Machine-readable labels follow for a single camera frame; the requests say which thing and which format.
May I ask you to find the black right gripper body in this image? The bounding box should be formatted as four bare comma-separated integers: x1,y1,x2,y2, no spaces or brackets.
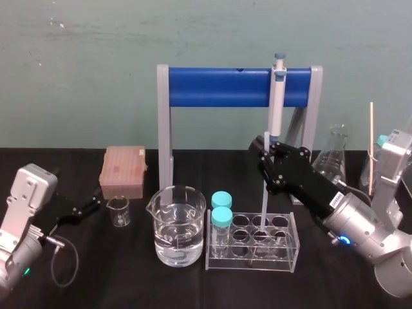
280,153,352,221

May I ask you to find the teal capped sample tube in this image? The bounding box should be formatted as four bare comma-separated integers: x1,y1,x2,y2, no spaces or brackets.
211,190,234,211
210,206,234,259

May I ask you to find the white pipette with blue plunger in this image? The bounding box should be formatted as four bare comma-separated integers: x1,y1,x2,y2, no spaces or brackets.
268,52,288,146

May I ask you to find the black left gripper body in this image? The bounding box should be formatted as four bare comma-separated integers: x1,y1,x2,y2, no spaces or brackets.
33,192,83,238

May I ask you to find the thin dark gripper cable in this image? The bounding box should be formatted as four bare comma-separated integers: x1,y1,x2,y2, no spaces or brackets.
41,235,80,288

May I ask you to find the glass conical flask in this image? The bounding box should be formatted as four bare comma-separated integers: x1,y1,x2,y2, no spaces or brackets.
313,123,351,186

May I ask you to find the small empty glass beaker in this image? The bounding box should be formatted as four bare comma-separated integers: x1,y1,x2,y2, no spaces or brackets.
106,196,131,228

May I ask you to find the clear acrylic test tube rack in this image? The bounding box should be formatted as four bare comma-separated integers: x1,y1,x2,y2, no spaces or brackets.
203,209,302,274

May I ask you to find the black table cloth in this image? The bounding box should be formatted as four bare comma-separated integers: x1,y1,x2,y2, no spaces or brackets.
0,147,412,309

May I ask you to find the pink pipette tip box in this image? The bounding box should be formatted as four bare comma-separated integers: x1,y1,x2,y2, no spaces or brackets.
98,145,150,201

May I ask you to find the thin wooden stick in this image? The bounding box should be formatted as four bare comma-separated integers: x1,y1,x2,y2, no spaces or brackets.
369,102,375,197

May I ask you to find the clear stirring rod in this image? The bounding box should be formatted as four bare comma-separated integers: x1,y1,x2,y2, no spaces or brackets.
258,131,270,233

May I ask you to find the small glass flask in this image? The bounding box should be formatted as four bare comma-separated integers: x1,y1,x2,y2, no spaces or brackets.
359,150,381,195

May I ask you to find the large glass beaker with water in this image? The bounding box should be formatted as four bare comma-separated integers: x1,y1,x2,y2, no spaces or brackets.
145,184,207,268

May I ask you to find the grey and blue pipette stand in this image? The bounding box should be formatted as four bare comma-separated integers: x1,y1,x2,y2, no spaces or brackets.
156,64,324,205

